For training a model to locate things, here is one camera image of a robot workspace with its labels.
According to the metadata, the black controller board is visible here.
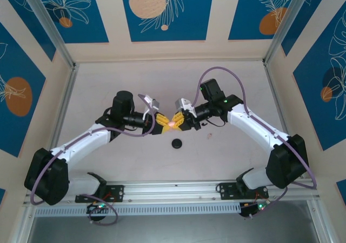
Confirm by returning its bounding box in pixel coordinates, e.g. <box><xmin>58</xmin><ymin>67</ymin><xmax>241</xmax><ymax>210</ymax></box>
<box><xmin>86</xmin><ymin>202</ymin><xmax>109</xmax><ymax>224</ymax></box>
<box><xmin>239</xmin><ymin>201</ymin><xmax>270</xmax><ymax>220</ymax></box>

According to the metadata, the thin black wire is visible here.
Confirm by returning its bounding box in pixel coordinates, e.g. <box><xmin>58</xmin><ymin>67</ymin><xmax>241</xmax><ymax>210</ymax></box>
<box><xmin>201</xmin><ymin>118</ymin><xmax>227</xmax><ymax>128</ymax></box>

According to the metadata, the aluminium table side rail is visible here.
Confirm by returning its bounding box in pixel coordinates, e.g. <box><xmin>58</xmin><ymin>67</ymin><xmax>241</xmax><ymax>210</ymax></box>
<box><xmin>262</xmin><ymin>60</ymin><xmax>291</xmax><ymax>137</ymax></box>
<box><xmin>49</xmin><ymin>62</ymin><xmax>80</xmax><ymax>150</ymax></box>

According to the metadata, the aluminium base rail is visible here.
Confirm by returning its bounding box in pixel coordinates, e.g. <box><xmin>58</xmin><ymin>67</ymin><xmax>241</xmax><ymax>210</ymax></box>
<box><xmin>23</xmin><ymin>180</ymin><xmax>322</xmax><ymax>207</ymax></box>

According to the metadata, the grey slotted cable duct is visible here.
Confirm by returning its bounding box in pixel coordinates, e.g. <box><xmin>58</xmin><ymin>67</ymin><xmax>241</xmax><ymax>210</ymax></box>
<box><xmin>34</xmin><ymin>202</ymin><xmax>242</xmax><ymax>217</ymax></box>

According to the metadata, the aluminium frame post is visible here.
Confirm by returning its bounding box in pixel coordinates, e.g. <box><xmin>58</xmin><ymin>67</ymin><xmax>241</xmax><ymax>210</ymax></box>
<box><xmin>262</xmin><ymin>0</ymin><xmax>320</xmax><ymax>67</ymax></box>
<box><xmin>19</xmin><ymin>0</ymin><xmax>79</xmax><ymax>70</ymax></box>

